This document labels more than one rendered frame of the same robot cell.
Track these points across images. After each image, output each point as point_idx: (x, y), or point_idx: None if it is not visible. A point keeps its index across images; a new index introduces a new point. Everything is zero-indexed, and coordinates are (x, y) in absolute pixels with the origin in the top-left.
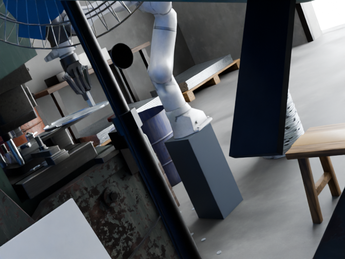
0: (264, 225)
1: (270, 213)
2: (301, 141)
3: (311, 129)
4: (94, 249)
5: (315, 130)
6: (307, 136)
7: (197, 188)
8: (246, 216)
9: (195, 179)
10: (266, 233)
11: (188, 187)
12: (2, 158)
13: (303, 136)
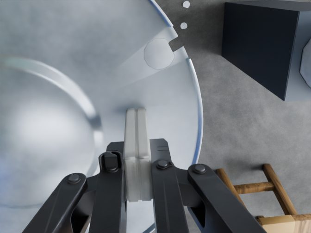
0: (211, 121)
1: (235, 114)
2: (272, 231)
3: (307, 225)
4: None
5: (301, 231)
6: (284, 232)
7: (241, 40)
8: (229, 86)
9: (247, 48)
10: None
11: (245, 17)
12: None
13: (285, 228)
